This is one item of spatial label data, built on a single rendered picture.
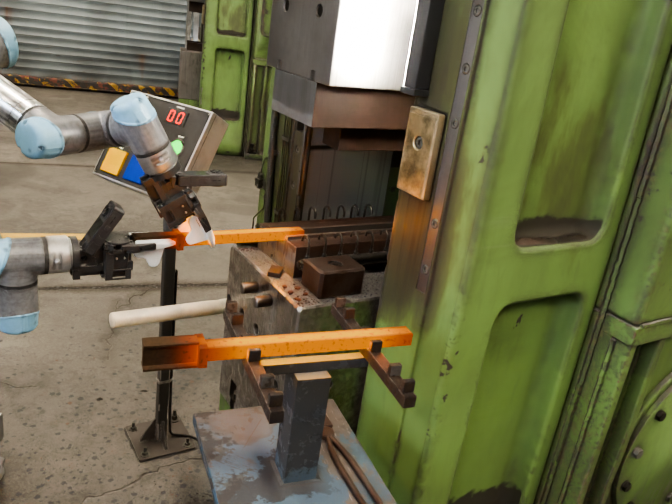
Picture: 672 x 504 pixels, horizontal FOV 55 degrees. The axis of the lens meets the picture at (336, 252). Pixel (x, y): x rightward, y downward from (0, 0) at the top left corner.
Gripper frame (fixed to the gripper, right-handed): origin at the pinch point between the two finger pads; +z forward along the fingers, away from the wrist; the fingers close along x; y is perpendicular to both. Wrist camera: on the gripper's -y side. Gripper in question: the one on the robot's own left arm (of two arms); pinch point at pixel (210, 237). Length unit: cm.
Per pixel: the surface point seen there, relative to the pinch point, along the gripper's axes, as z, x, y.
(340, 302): 5.8, 36.7, -10.7
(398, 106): -9, 7, -51
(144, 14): 93, -778, -176
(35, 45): 76, -802, -36
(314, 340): -1.5, 49.7, 0.2
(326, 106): -17.4, 7.4, -33.9
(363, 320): 26.6, 22.0, -19.1
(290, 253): 11.6, 5.0, -14.2
